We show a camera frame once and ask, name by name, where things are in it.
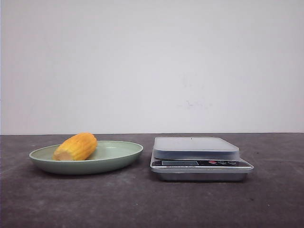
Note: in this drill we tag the yellow corn cob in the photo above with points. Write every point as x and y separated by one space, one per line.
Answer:
76 148

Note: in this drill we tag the silver digital kitchen scale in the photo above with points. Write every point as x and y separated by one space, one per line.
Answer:
197 159

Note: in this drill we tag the light green plate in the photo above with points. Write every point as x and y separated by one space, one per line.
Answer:
108 156

